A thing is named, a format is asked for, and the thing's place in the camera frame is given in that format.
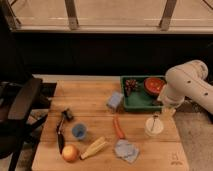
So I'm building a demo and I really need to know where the blue sponge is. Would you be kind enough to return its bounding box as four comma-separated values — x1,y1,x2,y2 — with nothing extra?
107,92,124,109

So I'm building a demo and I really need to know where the green plastic tray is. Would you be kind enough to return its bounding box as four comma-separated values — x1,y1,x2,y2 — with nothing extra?
120,75,162,113

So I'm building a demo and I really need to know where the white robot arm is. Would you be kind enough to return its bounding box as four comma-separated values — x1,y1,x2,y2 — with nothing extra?
159,60,213,115

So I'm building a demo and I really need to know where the red bowl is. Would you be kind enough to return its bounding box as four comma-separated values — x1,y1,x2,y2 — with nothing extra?
144,77,166,96

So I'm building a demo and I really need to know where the orange carrot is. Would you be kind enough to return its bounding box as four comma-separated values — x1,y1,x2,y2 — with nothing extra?
113,115,125,139

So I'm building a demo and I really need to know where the small blue cup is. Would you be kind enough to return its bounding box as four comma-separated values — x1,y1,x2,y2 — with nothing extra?
71,123,87,140

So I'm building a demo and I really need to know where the white cup with fork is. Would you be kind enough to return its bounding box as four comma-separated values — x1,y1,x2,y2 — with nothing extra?
145,114,164,136

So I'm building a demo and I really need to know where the crumpled blue cloth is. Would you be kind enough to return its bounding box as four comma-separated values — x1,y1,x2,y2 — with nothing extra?
114,139,140,163

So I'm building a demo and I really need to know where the red yellow apple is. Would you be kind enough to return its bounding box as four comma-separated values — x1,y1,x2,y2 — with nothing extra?
62,145,79,162

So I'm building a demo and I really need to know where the black office chair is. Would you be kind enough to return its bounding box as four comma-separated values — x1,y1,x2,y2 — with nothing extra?
0,78,56,171

